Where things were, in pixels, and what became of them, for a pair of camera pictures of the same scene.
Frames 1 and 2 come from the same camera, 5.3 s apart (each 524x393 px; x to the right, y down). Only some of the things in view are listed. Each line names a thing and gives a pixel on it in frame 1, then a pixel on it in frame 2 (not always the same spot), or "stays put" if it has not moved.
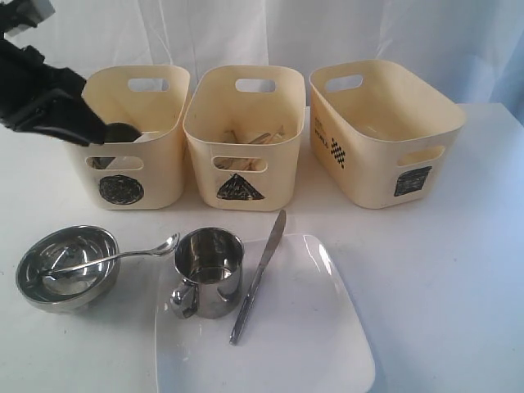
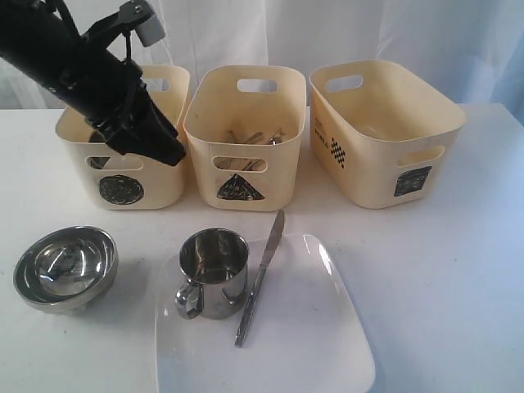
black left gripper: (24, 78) -> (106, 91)
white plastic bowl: (134, 162) stays put
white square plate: (304, 331) stays put
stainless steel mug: (210, 260) stays put
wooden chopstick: (236, 140) stays put
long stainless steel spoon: (160, 249) -> (273, 141)
